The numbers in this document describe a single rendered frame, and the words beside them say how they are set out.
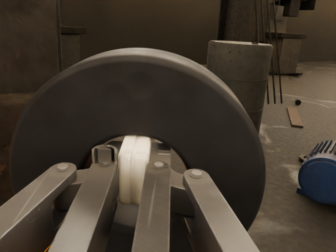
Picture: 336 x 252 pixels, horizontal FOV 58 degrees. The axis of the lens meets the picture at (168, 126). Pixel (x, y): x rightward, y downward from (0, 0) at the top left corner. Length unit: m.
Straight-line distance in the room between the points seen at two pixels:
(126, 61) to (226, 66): 2.55
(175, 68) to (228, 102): 0.03
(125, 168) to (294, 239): 1.64
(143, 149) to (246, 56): 2.54
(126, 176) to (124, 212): 0.06
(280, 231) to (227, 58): 1.50
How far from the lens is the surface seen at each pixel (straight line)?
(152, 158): 0.17
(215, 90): 0.16
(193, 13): 8.31
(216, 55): 2.75
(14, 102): 0.53
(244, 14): 4.35
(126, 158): 0.15
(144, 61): 0.16
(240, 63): 2.68
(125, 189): 0.16
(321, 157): 1.97
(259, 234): 1.73
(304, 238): 1.80
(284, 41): 7.79
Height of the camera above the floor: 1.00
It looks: 18 degrees down
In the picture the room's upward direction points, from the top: 4 degrees clockwise
